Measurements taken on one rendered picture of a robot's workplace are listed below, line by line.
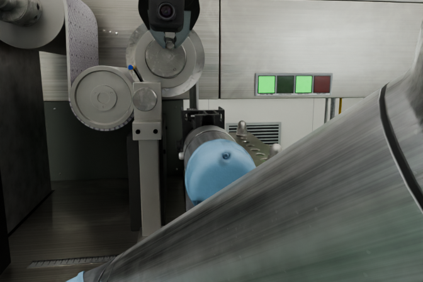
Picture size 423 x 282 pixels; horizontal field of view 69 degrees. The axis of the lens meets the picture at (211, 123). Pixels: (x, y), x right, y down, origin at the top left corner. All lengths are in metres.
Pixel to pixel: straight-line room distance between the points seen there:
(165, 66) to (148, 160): 0.18
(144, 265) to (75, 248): 0.48
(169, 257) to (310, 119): 3.51
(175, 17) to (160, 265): 0.32
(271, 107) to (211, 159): 3.17
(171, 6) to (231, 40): 0.55
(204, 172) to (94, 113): 0.37
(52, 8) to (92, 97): 0.17
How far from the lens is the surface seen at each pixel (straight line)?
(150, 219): 0.63
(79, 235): 0.71
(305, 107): 3.61
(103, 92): 0.63
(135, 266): 0.21
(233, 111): 3.36
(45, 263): 0.65
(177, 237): 0.17
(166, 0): 0.43
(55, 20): 0.66
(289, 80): 1.00
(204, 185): 0.30
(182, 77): 0.60
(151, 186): 0.60
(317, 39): 1.04
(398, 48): 1.19
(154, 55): 0.58
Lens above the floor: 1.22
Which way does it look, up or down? 9 degrees down
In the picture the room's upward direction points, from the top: straight up
